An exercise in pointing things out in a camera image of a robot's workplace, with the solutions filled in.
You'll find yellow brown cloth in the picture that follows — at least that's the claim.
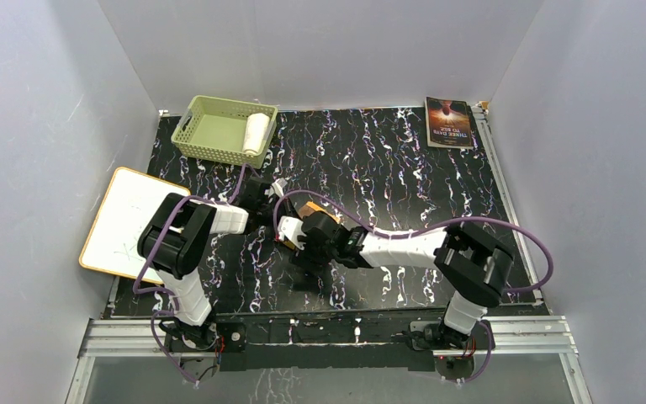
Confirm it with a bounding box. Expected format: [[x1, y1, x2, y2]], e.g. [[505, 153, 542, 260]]
[[280, 201, 341, 233]]

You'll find white towel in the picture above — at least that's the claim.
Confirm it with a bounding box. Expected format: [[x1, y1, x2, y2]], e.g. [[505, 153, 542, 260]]
[[242, 113, 270, 156]]

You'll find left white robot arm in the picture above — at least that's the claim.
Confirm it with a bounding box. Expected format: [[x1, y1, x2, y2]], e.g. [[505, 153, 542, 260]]
[[137, 177, 288, 350]]

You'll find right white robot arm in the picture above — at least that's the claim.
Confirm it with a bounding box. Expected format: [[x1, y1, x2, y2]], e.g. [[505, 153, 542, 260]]
[[277, 211, 514, 348]]

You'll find green plastic basket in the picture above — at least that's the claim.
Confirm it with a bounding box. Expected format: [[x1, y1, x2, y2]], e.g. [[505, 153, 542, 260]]
[[171, 95, 278, 168]]

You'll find book with dark cover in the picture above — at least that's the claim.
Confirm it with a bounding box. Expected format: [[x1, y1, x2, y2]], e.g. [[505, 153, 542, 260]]
[[425, 97, 474, 149]]

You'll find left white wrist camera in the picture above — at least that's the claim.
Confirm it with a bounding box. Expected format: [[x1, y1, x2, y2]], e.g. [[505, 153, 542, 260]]
[[265, 178, 288, 199]]

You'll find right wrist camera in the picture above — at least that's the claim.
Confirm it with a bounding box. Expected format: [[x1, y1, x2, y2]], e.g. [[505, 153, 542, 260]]
[[277, 215, 305, 250]]

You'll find whiteboard with yellow frame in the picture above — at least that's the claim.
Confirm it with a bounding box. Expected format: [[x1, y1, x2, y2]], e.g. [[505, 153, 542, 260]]
[[79, 167, 190, 279]]

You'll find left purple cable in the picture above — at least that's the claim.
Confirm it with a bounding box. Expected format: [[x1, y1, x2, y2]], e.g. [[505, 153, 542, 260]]
[[132, 162, 260, 385]]

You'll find aluminium frame rail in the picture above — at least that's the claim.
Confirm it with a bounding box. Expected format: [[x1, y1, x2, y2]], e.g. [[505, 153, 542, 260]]
[[79, 313, 577, 358]]

